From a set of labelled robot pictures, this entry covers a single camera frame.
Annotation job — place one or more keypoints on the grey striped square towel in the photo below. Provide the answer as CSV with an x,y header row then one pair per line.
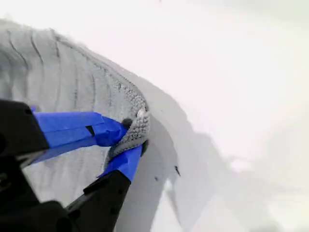
x,y
60,84

